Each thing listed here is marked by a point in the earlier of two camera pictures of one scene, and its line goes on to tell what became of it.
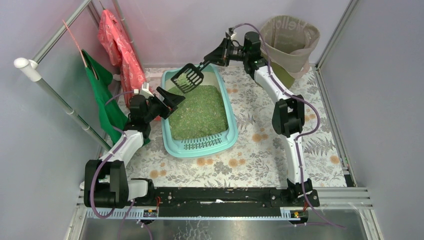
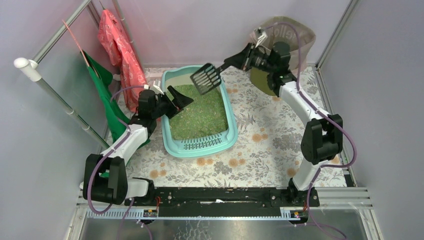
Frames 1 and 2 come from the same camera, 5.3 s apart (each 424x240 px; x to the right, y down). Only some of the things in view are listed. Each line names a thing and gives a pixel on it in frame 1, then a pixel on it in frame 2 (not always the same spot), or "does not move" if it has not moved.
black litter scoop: [189, 76] -> [207, 77]
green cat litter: [202, 112] does not move
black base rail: [229, 202] does not move
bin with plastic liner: [288, 42] does not move
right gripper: [222, 52] -> [247, 57]
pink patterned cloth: [121, 54] does not move
